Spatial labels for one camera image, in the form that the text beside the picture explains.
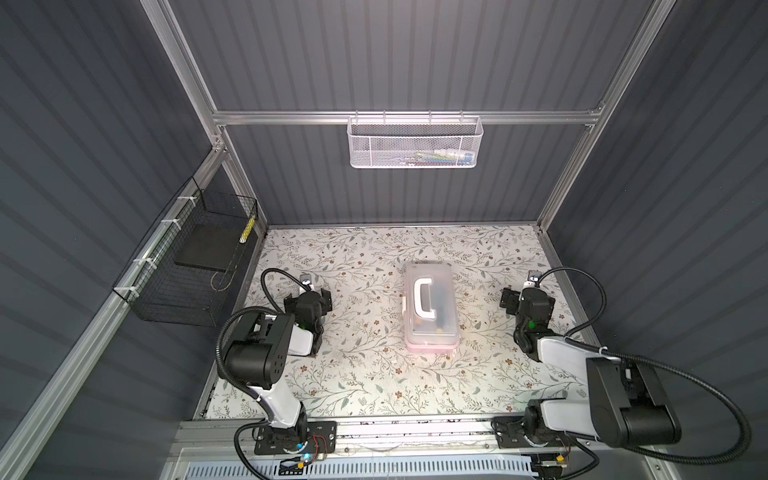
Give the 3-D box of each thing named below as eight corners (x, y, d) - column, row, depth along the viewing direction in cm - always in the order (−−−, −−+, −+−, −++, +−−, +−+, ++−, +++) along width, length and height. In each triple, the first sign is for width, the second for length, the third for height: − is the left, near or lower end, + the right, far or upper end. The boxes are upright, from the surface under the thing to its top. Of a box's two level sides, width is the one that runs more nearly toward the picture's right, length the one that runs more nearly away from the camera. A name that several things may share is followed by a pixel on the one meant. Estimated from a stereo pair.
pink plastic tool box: (404, 354, 89) (405, 337, 79) (402, 282, 106) (403, 260, 96) (457, 354, 89) (465, 337, 79) (446, 282, 106) (452, 260, 96)
